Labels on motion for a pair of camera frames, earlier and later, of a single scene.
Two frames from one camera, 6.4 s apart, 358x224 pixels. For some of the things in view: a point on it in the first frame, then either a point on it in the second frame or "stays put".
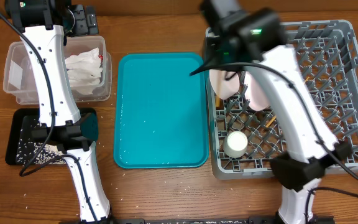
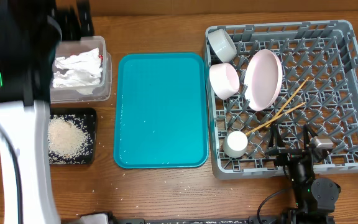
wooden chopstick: [217, 101] -> [275, 119]
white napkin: [84, 71] stays put
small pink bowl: [225, 84] stays put
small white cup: [235, 144] stays put
